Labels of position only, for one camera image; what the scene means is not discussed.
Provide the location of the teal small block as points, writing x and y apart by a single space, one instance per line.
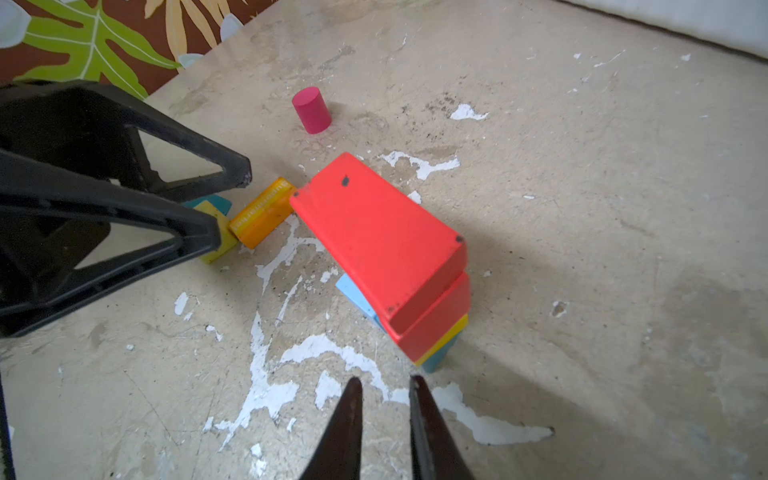
431 364

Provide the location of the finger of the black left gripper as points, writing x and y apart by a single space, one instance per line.
94 129
52 219

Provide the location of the orange supermarket block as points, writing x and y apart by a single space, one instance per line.
264 214

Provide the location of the teal roof block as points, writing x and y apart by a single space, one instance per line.
223 205

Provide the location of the red arch block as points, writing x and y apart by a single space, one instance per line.
420 336

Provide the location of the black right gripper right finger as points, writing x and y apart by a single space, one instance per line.
434 454

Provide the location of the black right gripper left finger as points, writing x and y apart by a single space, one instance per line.
338 454

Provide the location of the pink cylinder block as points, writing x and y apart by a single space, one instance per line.
312 110

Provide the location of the lime green cube block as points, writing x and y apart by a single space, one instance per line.
223 240

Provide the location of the red rectangular block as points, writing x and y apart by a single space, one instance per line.
398 254

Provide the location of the light blue cube block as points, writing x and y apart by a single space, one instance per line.
350 290

